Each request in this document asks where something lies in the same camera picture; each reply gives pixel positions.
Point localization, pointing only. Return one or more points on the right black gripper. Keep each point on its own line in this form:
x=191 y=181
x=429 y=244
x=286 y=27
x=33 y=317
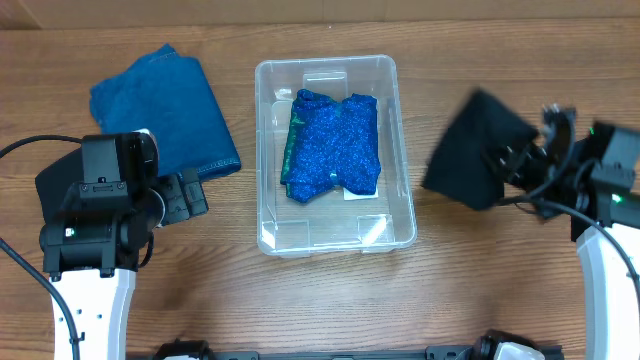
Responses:
x=528 y=159

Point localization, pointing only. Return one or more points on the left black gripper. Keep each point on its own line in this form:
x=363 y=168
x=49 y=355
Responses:
x=185 y=195

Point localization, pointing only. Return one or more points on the black garment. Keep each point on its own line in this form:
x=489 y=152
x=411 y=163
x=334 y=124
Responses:
x=459 y=168

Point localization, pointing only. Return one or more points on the blue denim garment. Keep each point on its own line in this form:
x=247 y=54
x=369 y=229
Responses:
x=169 y=95

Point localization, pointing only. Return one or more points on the black cloth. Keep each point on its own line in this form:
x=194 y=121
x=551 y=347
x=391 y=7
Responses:
x=53 y=183

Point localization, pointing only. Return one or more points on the clear plastic storage bin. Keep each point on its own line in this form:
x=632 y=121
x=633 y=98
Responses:
x=336 y=220

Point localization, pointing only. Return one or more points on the blue sequin sparkly garment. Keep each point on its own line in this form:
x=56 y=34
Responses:
x=331 y=144

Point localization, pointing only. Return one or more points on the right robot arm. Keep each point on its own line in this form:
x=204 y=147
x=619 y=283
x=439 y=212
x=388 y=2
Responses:
x=591 y=180

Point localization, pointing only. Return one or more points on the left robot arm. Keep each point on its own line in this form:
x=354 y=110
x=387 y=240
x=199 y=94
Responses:
x=92 y=242

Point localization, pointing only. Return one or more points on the white label sticker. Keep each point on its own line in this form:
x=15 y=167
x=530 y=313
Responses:
x=362 y=194

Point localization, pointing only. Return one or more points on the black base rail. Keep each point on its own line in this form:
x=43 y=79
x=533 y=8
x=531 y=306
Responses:
x=486 y=347

